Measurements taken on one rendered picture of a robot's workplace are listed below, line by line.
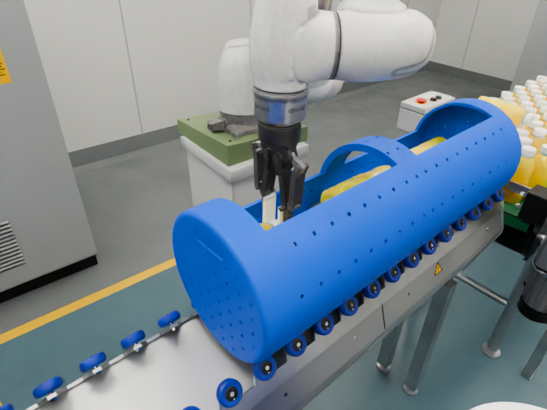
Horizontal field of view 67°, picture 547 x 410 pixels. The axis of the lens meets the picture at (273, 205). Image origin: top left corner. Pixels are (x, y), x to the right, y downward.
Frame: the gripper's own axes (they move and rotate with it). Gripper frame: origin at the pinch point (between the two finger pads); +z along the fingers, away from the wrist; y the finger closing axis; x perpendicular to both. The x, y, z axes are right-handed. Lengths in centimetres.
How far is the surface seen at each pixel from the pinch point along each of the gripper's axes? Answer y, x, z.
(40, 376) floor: -94, -48, 113
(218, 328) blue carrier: 6.3, -19.0, 13.2
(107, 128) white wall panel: -269, 59, 86
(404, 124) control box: -25, 84, 9
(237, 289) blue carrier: 12.8, -19.2, -1.7
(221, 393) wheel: 15.8, -25.0, 15.6
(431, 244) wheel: 16.6, 36.4, 15.4
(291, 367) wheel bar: 17.0, -10.6, 20.6
